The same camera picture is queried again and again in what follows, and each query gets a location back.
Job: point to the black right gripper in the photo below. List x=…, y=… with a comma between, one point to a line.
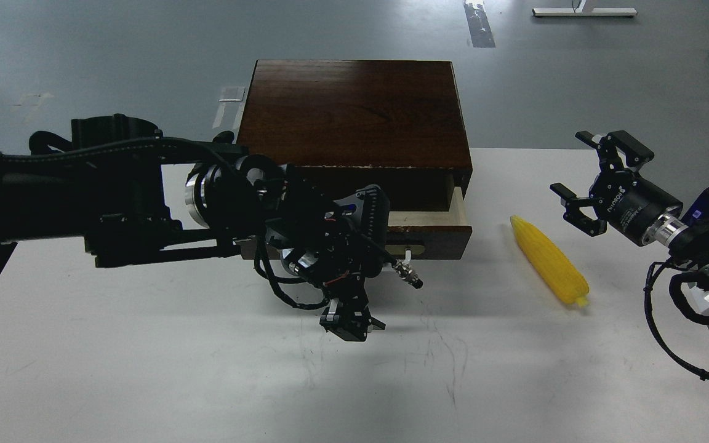
x=620, y=197

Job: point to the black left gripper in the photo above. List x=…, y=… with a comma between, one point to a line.
x=348, y=315

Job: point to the yellow corn cob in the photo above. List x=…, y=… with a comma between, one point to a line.
x=560, y=275

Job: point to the wooden drawer with white handle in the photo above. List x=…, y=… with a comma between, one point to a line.
x=431, y=222

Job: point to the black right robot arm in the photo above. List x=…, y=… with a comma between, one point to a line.
x=686, y=238

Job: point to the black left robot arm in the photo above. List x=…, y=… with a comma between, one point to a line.
x=137, y=197

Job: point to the dark wooden drawer cabinet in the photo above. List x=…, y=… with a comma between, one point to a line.
x=350, y=123

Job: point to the white table leg base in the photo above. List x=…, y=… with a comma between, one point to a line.
x=584, y=9

